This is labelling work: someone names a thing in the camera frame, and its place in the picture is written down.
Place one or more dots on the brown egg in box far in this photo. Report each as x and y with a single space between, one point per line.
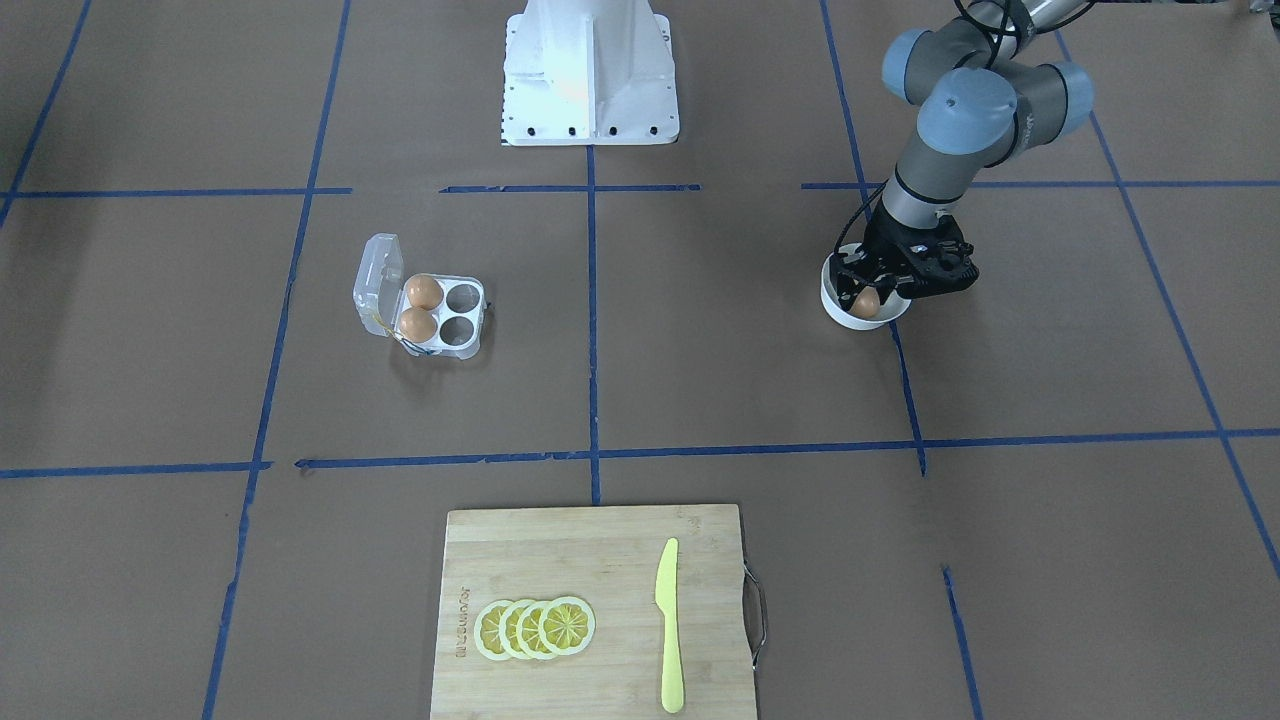
423 290

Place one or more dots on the lemon slice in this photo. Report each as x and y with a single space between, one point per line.
489 631
509 633
566 626
528 632

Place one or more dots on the brown egg in box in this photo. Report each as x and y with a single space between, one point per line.
423 290
417 325

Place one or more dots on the clear plastic egg box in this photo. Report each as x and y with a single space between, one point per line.
378 295

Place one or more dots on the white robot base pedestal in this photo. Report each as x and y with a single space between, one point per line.
589 73

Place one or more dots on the brown egg in box near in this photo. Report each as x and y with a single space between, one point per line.
417 325

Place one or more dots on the wooden cutting board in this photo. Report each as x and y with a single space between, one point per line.
607 556

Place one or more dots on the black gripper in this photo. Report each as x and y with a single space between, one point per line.
889 243

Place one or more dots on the brown egg from bowl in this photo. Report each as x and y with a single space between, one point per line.
867 304

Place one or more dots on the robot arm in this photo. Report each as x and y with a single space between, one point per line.
976 107

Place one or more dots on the white bowl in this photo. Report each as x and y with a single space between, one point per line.
890 310

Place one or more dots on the yellow plastic knife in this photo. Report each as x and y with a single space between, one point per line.
672 686

